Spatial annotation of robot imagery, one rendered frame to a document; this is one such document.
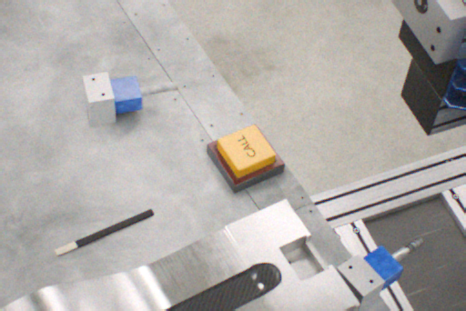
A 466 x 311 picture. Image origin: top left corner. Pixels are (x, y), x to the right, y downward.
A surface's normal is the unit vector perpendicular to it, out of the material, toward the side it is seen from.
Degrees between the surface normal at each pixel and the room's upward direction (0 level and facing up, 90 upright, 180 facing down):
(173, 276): 2
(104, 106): 90
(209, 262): 3
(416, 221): 0
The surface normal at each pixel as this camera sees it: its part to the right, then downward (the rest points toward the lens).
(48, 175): 0.06, -0.59
